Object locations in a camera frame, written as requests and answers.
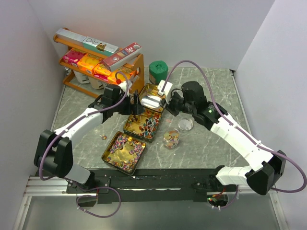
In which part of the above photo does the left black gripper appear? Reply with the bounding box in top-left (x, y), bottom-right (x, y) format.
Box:
top-left (112, 93), bottom-right (145, 115)

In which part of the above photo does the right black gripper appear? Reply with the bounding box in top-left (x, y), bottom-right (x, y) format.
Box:
top-left (161, 91), bottom-right (195, 116)

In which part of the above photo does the metal candy scoop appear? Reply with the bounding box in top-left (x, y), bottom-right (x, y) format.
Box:
top-left (141, 95), bottom-right (162, 109)

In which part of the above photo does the tin of pastel candies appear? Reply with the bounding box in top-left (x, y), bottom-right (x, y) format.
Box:
top-left (139, 83), bottom-right (164, 113)

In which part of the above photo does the tin of round lollipops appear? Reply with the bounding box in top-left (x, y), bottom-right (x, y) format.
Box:
top-left (123, 109), bottom-right (162, 143)

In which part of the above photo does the clear round lid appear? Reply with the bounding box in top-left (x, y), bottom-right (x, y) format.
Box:
top-left (178, 118), bottom-right (194, 131)

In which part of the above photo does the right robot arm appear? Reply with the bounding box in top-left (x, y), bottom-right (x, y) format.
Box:
top-left (158, 81), bottom-right (285, 195)

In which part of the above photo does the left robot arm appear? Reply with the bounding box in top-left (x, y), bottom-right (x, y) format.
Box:
top-left (34, 84), bottom-right (144, 193)

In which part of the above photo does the clear plastic cup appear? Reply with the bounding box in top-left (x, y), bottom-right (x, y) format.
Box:
top-left (163, 128), bottom-right (180, 150)

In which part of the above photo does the orange snack box right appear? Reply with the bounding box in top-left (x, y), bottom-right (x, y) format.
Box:
top-left (107, 67), bottom-right (137, 85)

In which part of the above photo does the orange snack box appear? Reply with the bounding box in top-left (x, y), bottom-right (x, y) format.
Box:
top-left (107, 67), bottom-right (137, 85)
top-left (77, 54), bottom-right (102, 74)

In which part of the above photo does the green covered jar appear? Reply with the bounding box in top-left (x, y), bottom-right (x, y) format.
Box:
top-left (149, 60), bottom-right (168, 85)

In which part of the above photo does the tin of swirl lollipops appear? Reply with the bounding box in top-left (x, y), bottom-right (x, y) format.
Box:
top-left (101, 131), bottom-right (146, 176)

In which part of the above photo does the orange wooden shelf rack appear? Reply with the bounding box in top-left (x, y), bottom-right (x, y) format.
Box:
top-left (53, 34), bottom-right (144, 98)

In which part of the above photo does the yellow pink snack box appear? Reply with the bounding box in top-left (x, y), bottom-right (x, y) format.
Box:
top-left (92, 62), bottom-right (111, 82)

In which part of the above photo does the red white long box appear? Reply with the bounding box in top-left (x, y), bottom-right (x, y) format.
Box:
top-left (102, 42), bottom-right (142, 71)

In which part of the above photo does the white teal cat box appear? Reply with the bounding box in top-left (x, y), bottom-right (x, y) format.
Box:
top-left (82, 37), bottom-right (119, 57)

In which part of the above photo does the orange snack box left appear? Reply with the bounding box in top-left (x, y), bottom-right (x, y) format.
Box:
top-left (77, 54), bottom-right (102, 74)

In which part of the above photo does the grey long box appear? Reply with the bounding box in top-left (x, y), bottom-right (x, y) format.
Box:
top-left (56, 28), bottom-right (86, 46)

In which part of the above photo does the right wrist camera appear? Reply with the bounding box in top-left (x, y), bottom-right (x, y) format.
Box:
top-left (157, 80), bottom-right (174, 104)

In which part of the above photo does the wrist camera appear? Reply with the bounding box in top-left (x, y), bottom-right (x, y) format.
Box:
top-left (119, 80), bottom-right (132, 96)
top-left (157, 80), bottom-right (174, 104)

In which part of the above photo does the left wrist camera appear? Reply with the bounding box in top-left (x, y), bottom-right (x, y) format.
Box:
top-left (119, 80), bottom-right (132, 96)

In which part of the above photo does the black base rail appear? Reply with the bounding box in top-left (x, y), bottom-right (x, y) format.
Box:
top-left (66, 169), bottom-right (240, 204)

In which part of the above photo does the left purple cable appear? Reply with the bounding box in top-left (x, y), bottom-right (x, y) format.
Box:
top-left (38, 70), bottom-right (131, 219)

